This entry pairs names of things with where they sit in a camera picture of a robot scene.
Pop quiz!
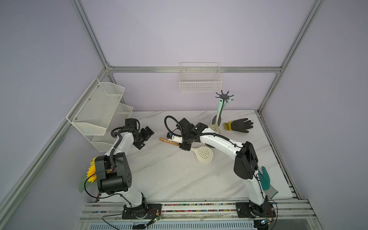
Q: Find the cream skimmer mint handle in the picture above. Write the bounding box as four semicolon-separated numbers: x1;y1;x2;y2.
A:
209;99;223;134

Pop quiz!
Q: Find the white skimmer wooden handle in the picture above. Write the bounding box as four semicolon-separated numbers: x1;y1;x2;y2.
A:
159;138;214;164

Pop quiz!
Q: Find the grey skimmer mint handle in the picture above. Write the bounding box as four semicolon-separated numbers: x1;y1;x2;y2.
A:
212;98;232;126

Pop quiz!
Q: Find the dark grey utensil rack stand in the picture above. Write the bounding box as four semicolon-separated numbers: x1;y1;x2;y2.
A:
209;91;233;134

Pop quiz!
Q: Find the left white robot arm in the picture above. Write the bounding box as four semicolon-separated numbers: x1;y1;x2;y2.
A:
95;126;154;219

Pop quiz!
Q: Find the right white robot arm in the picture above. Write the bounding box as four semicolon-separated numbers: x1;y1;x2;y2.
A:
164;116;271;218

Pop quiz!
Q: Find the white mesh two-tier shelf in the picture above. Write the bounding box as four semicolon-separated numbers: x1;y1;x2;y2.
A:
66;78;133;152

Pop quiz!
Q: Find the black yellow work glove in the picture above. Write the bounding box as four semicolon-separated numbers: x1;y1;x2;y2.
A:
223;118;254;133

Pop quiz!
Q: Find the yellow artificial sunflower bouquet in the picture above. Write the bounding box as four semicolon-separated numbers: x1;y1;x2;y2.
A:
78;157;97;193

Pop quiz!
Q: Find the green work glove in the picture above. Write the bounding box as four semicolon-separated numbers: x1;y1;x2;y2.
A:
258;166;278;199

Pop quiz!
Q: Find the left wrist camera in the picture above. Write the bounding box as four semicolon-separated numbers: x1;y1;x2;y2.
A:
125;118;140;130

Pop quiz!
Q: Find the white wire wall basket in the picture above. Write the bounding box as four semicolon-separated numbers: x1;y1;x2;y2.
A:
179;62;222;93

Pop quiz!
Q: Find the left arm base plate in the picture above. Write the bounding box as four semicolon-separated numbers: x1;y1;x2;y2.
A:
121;203;163;219

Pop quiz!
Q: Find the aluminium frame rail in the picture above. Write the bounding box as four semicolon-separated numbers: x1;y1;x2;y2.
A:
109;66;282;73

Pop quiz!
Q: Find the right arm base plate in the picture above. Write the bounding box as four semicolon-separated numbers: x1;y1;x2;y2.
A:
235;201;276;219

